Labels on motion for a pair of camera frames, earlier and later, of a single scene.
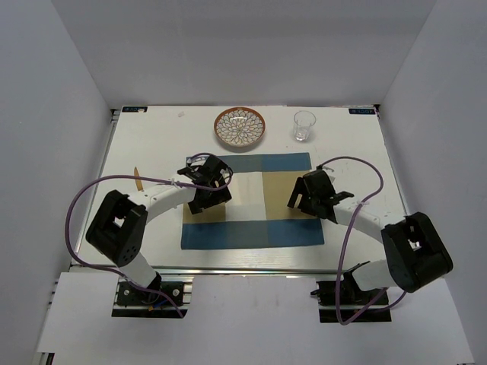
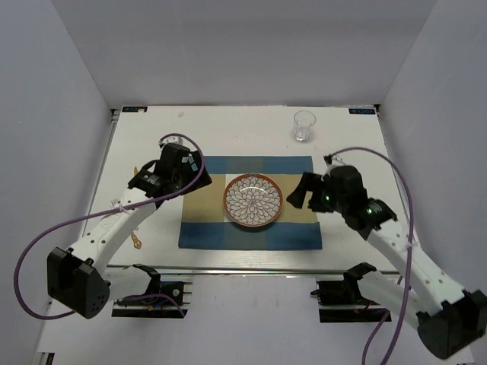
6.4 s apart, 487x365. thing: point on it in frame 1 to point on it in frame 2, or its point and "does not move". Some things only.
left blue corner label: [134, 109] does not move
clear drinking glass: [303, 121] does not move
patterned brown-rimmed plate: [240, 125] to [253, 200]
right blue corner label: [361, 111] does not move
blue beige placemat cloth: [257, 215] does not move
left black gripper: [219, 196] to [197, 160]
